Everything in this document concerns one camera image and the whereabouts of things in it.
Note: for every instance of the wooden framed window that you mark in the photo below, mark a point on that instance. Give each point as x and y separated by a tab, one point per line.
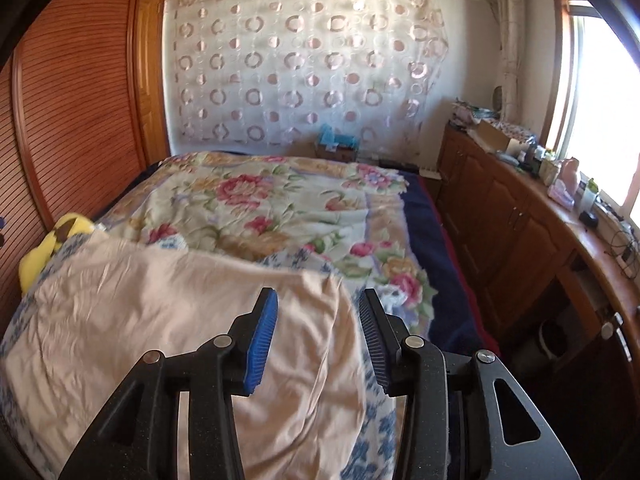
600	110

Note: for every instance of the wooden cabinet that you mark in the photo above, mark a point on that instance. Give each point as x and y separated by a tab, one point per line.
490	200

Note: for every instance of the small brown box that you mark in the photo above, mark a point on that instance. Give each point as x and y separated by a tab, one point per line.
330	154

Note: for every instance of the blue package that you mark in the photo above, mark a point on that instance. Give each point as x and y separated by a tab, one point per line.
335	136

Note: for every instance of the floral quilt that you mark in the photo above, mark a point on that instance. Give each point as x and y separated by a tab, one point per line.
250	210

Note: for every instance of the navy blue blanket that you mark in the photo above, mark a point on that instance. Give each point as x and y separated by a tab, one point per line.
445	270

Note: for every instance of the pink detergent bottle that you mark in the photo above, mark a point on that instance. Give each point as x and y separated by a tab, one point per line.
565	180

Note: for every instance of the circle patterned sheer curtain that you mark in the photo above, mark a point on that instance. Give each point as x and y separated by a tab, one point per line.
300	60

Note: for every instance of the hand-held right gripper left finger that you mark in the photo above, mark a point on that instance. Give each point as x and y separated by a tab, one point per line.
260	340

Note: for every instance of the wooden slatted wardrobe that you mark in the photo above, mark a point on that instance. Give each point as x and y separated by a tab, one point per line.
75	110

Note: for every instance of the open cardboard box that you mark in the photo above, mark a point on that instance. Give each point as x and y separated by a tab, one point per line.
492	135

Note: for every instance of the beige printed t-shirt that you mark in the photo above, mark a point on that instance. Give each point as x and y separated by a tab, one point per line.
150	310

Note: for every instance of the white container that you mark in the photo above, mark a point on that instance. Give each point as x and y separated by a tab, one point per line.
550	170

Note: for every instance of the pile of papers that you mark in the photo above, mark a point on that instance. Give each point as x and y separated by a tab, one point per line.
470	112

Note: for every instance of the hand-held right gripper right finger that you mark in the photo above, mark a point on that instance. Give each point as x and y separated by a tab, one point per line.
372	340

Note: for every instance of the green capped bottle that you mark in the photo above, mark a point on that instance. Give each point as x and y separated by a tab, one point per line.
589	197

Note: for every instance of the yellow plush toy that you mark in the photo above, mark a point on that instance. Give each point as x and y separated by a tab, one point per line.
35	265

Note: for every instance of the small black box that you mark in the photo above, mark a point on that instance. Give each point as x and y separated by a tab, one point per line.
589	219

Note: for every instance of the white window curtain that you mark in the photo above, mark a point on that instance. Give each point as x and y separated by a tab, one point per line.
510	35

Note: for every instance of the white round knob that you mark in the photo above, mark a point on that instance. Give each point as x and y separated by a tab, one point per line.
610	331

